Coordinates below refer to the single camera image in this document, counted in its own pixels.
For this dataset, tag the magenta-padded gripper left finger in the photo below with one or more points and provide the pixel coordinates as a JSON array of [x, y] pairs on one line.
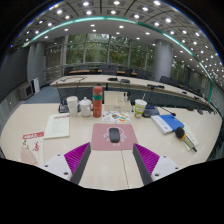
[[58, 165]]

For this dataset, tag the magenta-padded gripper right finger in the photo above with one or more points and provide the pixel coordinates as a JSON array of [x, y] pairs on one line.
[[162, 165]]

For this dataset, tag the dark grey computer mouse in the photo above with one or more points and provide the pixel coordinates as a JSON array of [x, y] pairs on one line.
[[114, 135]]

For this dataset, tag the pink printed mouse pad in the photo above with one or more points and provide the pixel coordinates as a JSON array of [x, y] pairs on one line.
[[100, 140]]

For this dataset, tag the magazine with fan picture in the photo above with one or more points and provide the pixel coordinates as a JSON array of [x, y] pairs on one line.
[[32, 148]]

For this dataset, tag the black handheld microphone yellow band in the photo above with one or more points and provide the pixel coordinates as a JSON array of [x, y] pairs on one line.
[[180, 133]]

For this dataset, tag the white booklet red heading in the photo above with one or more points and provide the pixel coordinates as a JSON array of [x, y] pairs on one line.
[[57, 126]]

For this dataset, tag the blue and white book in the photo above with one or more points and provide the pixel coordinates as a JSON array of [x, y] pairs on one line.
[[168, 123]]

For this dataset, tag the black gooseneck desk microphone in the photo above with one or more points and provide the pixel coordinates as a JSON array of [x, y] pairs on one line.
[[150, 111], [63, 108]]

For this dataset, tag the stack of white paper cups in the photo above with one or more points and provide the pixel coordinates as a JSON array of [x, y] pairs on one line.
[[72, 106]]

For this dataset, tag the green printed paper cup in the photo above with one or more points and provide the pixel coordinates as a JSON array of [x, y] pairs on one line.
[[140, 108]]

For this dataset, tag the white lidded ceramic mug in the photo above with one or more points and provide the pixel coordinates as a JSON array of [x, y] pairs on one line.
[[85, 108]]

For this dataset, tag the colourful sticker sheet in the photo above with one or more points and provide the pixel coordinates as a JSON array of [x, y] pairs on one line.
[[116, 116]]

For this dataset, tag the red thermos bottle green band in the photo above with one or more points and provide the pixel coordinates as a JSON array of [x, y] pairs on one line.
[[97, 103]]

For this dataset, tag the grey box appliance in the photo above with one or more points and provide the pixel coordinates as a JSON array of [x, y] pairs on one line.
[[25, 91]]

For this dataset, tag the beige desk organizer box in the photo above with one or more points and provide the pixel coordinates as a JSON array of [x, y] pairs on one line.
[[115, 100]]

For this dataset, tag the white standing panel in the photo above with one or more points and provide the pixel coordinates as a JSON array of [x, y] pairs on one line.
[[35, 85]]

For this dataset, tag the long curved conference desk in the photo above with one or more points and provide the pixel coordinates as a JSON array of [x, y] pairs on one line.
[[90, 81]]

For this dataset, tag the group of dark office chairs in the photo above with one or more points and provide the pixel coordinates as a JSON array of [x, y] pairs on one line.
[[110, 71]]

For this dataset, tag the group of ceiling lights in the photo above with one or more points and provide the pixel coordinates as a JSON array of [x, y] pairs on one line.
[[86, 3]]

